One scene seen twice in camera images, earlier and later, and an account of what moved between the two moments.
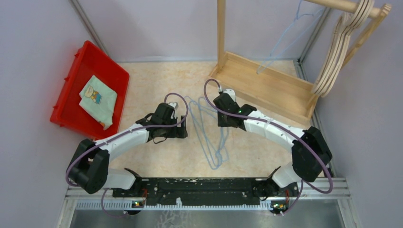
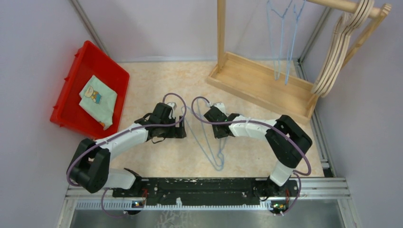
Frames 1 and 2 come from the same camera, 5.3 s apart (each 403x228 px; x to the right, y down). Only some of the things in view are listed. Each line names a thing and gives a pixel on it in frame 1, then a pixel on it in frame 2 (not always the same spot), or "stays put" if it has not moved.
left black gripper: (177, 132) stays put
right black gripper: (220, 122) → (216, 134)
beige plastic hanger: (347, 22) stays put
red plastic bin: (90, 101) stays put
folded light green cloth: (99, 100) stays put
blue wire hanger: (207, 126) → (281, 38)
